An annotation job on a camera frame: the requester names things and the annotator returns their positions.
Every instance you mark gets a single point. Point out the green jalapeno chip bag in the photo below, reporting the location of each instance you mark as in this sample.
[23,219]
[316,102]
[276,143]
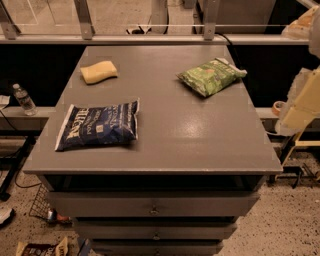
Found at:
[211,77]

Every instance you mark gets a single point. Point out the brown snack bag on floor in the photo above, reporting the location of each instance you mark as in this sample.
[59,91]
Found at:
[34,249]

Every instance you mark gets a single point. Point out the metal railing frame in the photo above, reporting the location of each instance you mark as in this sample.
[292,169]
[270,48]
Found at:
[102,22]

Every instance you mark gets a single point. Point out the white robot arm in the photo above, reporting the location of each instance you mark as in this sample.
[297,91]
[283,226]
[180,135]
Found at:
[307,26]

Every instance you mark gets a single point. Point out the roll of tan tape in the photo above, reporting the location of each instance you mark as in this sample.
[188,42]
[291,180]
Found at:
[277,107]

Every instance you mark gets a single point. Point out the grey drawer cabinet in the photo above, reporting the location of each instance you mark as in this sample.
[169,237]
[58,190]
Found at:
[178,190]

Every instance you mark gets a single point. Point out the wire basket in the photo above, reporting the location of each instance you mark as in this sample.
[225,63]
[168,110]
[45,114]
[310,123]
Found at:
[40,207]

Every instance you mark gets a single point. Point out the blue chip bag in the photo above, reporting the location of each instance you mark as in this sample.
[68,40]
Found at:
[95,126]

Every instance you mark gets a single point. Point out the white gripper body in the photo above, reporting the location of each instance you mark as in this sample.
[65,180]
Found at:
[315,41]

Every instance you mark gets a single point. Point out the yellow sponge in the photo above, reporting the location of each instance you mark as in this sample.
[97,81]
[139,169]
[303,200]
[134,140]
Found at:
[98,72]

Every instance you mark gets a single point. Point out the clear plastic water bottle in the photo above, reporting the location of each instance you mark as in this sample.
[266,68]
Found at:
[24,99]

